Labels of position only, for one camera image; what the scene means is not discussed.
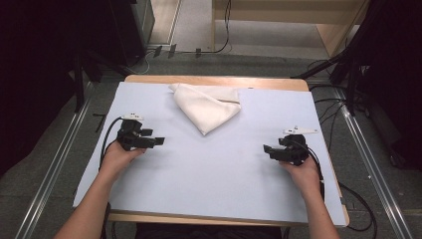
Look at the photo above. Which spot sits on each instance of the metal floor rail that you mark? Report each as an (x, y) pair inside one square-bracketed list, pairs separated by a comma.
[(49, 172), (375, 172)]

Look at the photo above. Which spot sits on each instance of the light wooden furniture frame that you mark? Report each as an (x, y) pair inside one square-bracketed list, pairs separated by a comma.
[(331, 33)]

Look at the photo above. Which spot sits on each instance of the person's right hand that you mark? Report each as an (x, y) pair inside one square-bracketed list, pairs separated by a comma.
[(303, 176)]

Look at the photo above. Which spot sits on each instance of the black metal stand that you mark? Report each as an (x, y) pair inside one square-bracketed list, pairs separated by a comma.
[(79, 83)]

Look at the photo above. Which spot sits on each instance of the person's left hand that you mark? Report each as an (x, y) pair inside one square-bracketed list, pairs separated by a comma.
[(116, 159)]

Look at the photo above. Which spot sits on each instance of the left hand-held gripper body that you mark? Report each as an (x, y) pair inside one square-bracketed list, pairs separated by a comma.
[(132, 137)]

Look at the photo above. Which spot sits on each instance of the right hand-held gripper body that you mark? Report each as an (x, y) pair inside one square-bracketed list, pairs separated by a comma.
[(293, 151)]

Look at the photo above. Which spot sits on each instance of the black tripod stand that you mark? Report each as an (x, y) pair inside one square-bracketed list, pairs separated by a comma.
[(351, 76)]

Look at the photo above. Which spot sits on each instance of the black cabinet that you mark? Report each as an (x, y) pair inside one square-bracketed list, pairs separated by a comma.
[(132, 30)]

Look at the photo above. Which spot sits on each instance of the wooden table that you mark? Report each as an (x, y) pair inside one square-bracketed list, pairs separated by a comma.
[(215, 80)]

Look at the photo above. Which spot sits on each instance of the person's dark clothing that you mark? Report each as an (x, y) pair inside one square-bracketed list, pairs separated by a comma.
[(205, 232)]

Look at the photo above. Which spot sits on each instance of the white mesh laundry bag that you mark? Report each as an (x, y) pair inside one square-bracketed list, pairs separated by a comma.
[(205, 108)]

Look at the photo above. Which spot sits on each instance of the pale blue table mat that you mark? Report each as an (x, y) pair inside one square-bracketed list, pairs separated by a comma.
[(199, 176)]

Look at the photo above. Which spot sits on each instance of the black curtain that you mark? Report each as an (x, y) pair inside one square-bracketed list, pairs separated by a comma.
[(33, 66), (394, 66)]

